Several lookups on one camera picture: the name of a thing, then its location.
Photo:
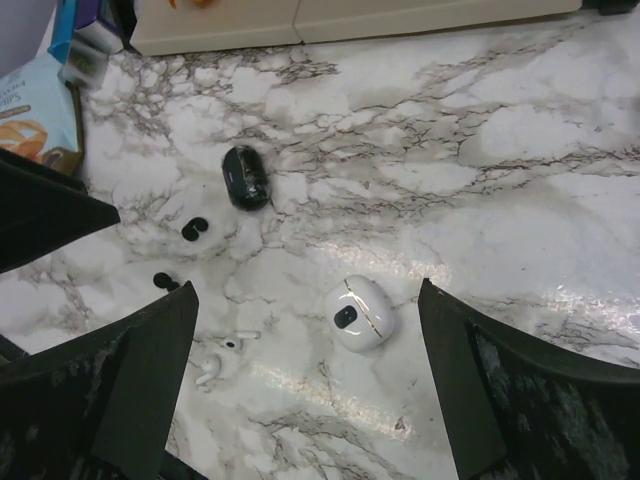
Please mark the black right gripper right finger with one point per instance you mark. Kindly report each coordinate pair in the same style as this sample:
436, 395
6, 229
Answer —
517, 407

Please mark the black earbud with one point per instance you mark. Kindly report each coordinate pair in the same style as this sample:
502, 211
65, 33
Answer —
164, 281
192, 230

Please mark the cassava chips bag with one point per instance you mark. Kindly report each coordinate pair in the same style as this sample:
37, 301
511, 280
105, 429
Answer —
41, 117

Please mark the beige three-tier shelf rack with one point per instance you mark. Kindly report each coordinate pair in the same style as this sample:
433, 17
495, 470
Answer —
174, 27

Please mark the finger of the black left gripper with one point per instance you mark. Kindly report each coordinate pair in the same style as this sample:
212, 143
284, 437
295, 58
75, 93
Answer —
43, 210

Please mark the white earbud charging case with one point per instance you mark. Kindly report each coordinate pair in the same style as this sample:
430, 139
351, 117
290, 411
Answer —
360, 314

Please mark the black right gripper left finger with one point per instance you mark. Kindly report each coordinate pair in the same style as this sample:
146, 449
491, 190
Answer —
99, 406

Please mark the blue tube box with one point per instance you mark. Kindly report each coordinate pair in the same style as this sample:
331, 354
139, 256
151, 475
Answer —
66, 46

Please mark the black earbud charging case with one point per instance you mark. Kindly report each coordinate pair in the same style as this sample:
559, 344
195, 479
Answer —
245, 178

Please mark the white earbud upper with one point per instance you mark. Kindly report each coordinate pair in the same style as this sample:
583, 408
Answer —
235, 340

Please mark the white earbud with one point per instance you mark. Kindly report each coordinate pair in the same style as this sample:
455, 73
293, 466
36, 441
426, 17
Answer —
211, 368
235, 340

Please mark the white earbud lower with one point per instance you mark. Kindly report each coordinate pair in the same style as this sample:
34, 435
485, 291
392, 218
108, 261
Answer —
211, 368

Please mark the purple tube box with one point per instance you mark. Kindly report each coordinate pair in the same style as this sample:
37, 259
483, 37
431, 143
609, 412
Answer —
95, 21

